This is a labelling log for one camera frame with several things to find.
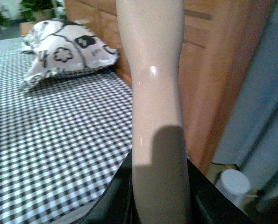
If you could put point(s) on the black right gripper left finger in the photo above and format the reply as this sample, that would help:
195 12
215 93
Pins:
115 204

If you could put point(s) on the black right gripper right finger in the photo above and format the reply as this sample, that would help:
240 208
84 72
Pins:
208 204

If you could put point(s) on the beige hand brush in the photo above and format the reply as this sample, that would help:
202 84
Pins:
152 33

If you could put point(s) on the white round bin lid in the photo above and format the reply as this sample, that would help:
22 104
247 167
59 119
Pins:
234 185

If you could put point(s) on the grey curtain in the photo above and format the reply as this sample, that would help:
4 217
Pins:
250 140

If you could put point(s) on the checkered bed sheet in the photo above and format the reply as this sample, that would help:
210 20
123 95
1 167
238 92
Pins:
61 143

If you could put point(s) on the wooden headboard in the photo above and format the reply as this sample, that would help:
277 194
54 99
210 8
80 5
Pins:
220 40

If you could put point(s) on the cartoon print pillow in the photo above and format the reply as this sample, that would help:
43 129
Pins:
64 49

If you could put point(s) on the large potted plant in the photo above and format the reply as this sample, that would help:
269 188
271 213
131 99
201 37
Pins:
52 8

